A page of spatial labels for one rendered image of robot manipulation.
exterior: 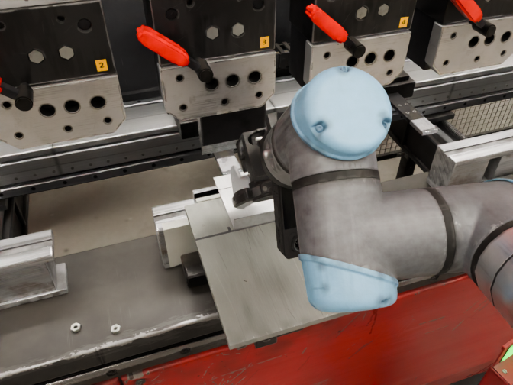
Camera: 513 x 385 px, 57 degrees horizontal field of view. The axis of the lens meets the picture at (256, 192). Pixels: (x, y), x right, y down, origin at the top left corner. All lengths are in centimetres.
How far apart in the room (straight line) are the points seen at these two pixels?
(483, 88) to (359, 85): 96
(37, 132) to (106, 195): 177
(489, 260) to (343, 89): 17
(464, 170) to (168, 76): 62
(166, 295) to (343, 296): 48
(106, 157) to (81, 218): 132
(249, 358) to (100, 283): 30
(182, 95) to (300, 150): 27
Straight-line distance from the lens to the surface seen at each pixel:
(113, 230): 221
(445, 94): 126
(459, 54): 80
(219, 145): 74
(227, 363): 92
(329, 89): 37
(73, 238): 223
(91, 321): 82
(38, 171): 102
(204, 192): 80
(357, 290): 38
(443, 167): 101
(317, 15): 60
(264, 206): 76
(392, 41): 71
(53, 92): 61
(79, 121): 63
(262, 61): 63
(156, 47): 55
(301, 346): 96
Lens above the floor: 152
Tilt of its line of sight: 41 degrees down
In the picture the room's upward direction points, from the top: straight up
